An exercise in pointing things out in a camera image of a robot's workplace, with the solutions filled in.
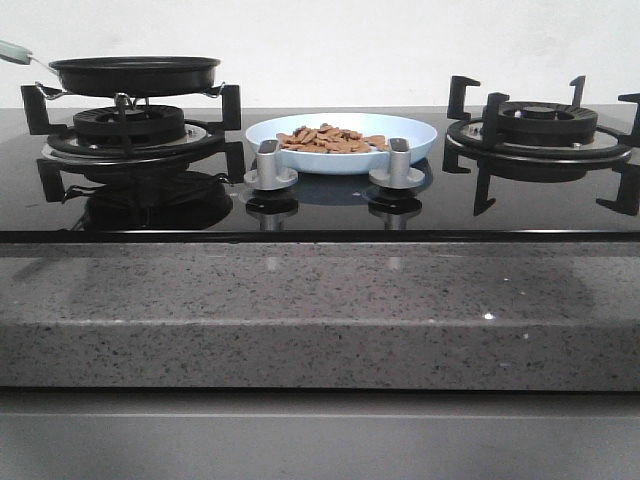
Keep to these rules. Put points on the black glass cooktop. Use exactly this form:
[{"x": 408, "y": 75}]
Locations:
[{"x": 465, "y": 198}]

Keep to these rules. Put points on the light blue plate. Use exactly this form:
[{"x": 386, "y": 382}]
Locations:
[{"x": 419, "y": 135}]

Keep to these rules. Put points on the brown meat slices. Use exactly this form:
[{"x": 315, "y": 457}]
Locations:
[{"x": 328, "y": 139}]

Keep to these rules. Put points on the black frying pan green handle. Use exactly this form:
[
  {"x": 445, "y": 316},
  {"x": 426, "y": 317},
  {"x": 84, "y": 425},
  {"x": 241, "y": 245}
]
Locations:
[{"x": 135, "y": 76}]

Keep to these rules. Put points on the black gas burner with grate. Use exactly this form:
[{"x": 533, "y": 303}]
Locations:
[
  {"x": 543, "y": 142},
  {"x": 127, "y": 134}
]

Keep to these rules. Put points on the silver stove knob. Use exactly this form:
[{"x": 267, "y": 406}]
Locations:
[
  {"x": 398, "y": 174},
  {"x": 270, "y": 174}
]

